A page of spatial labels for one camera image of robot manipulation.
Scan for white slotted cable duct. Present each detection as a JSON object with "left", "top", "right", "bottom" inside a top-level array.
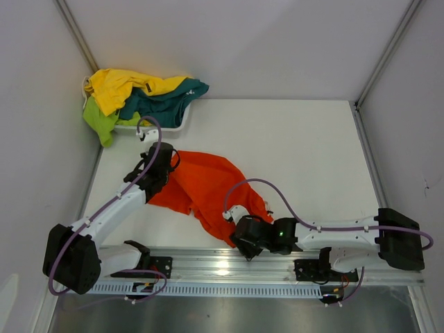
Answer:
[{"left": 88, "top": 281, "right": 323, "bottom": 299}]

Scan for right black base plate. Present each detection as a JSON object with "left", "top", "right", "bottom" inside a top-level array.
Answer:
[{"left": 293, "top": 259, "right": 359, "bottom": 284}]

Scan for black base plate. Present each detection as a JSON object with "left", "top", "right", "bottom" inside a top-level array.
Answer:
[
  {"left": 293, "top": 259, "right": 359, "bottom": 284},
  {"left": 110, "top": 256, "right": 173, "bottom": 279}
]

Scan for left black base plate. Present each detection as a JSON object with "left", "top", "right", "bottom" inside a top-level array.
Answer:
[{"left": 110, "top": 256, "right": 173, "bottom": 279}]

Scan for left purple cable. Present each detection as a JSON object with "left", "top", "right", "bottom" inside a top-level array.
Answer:
[{"left": 47, "top": 115, "right": 168, "bottom": 306}]

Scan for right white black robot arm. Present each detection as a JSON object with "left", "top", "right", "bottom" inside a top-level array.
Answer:
[{"left": 223, "top": 205, "right": 425, "bottom": 280}]

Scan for aluminium mounting rail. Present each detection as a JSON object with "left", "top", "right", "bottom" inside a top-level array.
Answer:
[{"left": 47, "top": 246, "right": 424, "bottom": 285}]

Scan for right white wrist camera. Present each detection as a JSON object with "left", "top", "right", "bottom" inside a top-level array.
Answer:
[{"left": 223, "top": 205, "right": 249, "bottom": 223}]

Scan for yellow shorts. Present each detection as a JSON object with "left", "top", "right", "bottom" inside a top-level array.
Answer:
[{"left": 83, "top": 69, "right": 188, "bottom": 117}]

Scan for lime green shorts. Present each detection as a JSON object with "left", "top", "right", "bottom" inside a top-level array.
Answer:
[{"left": 83, "top": 96, "right": 141, "bottom": 148}]

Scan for teal shorts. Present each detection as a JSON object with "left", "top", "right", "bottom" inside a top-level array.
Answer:
[{"left": 118, "top": 78, "right": 210, "bottom": 128}]

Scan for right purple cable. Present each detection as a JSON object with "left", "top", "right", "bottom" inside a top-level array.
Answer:
[{"left": 223, "top": 178, "right": 434, "bottom": 306}]

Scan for orange shorts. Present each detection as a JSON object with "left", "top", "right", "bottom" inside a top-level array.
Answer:
[{"left": 146, "top": 150, "right": 275, "bottom": 248}]

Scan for white plastic bin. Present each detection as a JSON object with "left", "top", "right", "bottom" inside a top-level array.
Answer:
[{"left": 114, "top": 104, "right": 191, "bottom": 139}]

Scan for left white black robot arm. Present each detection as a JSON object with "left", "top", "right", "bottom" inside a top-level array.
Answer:
[{"left": 42, "top": 142, "right": 176, "bottom": 294}]

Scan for purple cable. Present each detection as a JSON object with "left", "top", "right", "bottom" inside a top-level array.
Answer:
[
  {"left": 223, "top": 178, "right": 434, "bottom": 306},
  {"left": 47, "top": 115, "right": 168, "bottom": 306}
]

